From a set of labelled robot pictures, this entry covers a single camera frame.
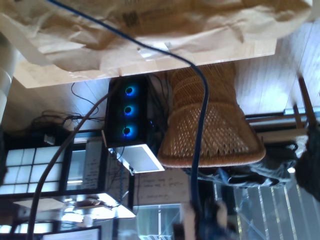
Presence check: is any blue network cable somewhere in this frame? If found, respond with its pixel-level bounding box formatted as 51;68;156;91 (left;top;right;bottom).
46;0;227;240

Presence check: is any handwritten note board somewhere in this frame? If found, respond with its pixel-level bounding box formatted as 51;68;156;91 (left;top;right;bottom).
134;172;190;207

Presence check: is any white flat panel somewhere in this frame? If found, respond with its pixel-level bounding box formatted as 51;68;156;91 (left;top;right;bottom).
108;144;166;175

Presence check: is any wicker chair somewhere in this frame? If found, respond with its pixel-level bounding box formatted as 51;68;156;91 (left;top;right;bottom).
157;62;266;168

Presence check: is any black computer tower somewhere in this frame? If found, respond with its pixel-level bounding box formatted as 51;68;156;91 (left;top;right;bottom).
103;76;151;148

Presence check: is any dark wooden chair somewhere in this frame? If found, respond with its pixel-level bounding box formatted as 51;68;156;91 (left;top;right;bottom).
292;72;320;136

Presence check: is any white paned window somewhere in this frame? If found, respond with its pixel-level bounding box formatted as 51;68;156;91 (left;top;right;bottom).
0;146;66;197

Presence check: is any brown paper mailer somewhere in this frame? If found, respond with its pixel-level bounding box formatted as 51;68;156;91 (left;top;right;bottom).
0;0;313;73

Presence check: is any thick grey cable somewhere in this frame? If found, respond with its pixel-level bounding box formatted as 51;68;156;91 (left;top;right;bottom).
26;92;111;240

